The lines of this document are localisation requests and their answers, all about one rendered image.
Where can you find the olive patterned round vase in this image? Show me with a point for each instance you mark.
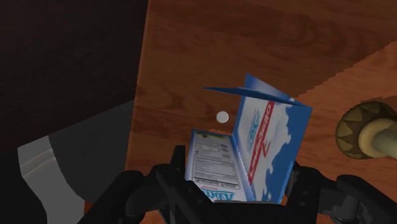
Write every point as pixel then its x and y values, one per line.
pixel 350 130

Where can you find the blue and white carton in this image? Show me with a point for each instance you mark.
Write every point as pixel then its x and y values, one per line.
pixel 270 139

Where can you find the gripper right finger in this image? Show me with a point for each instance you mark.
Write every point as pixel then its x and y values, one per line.
pixel 322 198

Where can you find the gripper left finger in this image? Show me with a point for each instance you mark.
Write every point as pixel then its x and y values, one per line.
pixel 161 192

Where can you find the small white round disc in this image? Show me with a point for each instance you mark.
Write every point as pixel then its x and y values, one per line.
pixel 222 117

